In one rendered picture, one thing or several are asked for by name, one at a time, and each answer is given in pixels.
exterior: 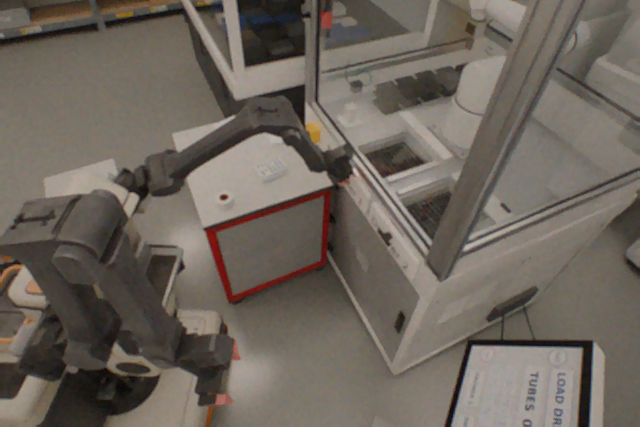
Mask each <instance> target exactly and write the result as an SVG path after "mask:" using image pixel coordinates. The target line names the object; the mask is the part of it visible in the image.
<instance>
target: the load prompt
mask: <svg viewBox="0 0 640 427"><path fill-rule="evenodd" d="M575 374H576V369H566V368H555V367H550V371H549V379H548V387H547V395H546V403H545V411H544V420H543V427H571V424H572V412H573V399H574V386H575Z"/></svg>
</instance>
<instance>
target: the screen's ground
mask: <svg viewBox="0 0 640 427"><path fill-rule="evenodd" d="M482 347H497V346H473V348H471V352H470V356H469V360H468V363H467V367H466V371H465V375H464V378H463V382H462V386H461V391H460V395H459V398H458V402H457V406H456V410H455V413H454V417H453V421H452V425H451V427H455V423H456V420H457V416H458V412H459V413H466V414H472V415H477V418H476V422H475V426H474V427H477V424H478V419H479V415H480V411H481V406H482V402H483V397H484V393H485V389H486V384H487V379H488V374H489V370H490V365H491V364H508V365H522V368H521V374H520V381H519V386H518V392H517V398H516V401H517V404H515V405H516V410H515V415H514V422H513V427H516V426H517V419H518V416H522V417H529V419H536V420H538V427H543V420H544V411H545V403H546V395H547V387H548V379H549V371H550V367H555V368H564V367H558V366H546V362H547V354H548V348H558V347H497V350H496V355H495V359H494V363H484V362H478V360H479V356H480V352H481V348H482ZM582 349H583V348H568V357H567V368H566V369H576V374H575V386H574V399H573V412H572V424H571V427H577V419H578V405H579V391H580V377H581V363H582ZM470 369H481V370H487V373H486V378H485V382H484V387H483V392H482V396H481V400H480V405H479V409H476V408H469V407H463V406H460V404H461V400H462V396H463V393H464V389H465V384H466V380H468V378H467V376H469V372H470Z"/></svg>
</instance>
